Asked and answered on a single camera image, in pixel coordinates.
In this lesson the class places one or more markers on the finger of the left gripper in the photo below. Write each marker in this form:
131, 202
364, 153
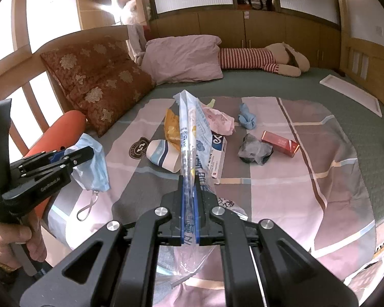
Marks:
74, 158

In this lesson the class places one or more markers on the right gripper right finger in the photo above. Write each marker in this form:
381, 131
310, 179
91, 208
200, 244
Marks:
204, 201

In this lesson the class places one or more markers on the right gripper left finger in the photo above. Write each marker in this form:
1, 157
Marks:
177, 210

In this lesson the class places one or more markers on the light blue face mask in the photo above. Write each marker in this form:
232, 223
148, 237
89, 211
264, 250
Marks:
92, 174

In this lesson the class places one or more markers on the clear printed plastic bag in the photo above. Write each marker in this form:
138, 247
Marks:
180, 263

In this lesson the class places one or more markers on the pink printed plastic bag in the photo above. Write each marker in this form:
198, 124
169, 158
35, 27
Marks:
219, 122

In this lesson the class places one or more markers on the person's left hand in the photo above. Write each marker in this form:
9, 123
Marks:
29, 235

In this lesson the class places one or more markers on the orange carrot bolster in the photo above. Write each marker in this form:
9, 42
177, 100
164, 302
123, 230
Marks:
64, 132

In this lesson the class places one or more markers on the white blue medicine box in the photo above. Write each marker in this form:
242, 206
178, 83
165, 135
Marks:
217, 157

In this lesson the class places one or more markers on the orange snack wrapper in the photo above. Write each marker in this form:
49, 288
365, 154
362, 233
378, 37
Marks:
171, 129

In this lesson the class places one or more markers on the crumpled grey black bag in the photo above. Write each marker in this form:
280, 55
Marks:
253, 150

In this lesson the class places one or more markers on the red floral brocade cushion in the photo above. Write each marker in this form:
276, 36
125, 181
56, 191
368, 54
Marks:
99, 79

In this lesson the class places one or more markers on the plaid pink grey blanket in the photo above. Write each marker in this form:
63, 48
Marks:
318, 196

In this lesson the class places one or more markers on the crumpled blue cloth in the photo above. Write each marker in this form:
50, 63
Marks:
246, 119

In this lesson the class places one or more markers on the red cigarette box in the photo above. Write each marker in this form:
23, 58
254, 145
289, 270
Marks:
280, 144

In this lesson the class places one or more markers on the wooden headboard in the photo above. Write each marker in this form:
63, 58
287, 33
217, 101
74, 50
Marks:
21, 66

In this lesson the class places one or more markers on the pink pillow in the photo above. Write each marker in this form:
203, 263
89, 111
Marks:
191, 58

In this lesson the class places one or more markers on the white plush toy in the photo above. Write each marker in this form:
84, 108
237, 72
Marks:
136, 35

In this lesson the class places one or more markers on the striped plush doll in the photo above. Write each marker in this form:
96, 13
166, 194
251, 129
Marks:
279, 58

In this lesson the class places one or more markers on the green bed sheet mattress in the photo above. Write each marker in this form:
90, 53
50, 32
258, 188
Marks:
363, 128

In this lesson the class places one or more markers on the wooden wall cabinet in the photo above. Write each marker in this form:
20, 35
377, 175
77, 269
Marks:
341, 35

